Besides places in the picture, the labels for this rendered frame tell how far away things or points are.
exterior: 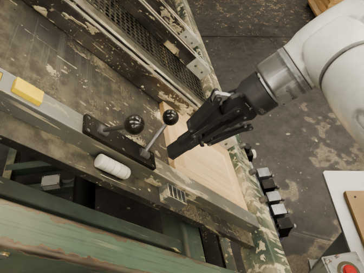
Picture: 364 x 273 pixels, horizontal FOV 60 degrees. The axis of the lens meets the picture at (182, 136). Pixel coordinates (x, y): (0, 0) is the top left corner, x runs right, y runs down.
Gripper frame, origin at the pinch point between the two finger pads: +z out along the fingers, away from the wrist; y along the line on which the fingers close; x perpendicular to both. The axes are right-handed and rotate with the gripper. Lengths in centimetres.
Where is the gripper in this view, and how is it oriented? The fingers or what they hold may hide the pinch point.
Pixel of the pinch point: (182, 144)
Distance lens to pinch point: 64.4
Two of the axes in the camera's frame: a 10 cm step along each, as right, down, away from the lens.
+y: 6.3, 4.4, 6.4
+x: -1.6, -7.3, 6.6
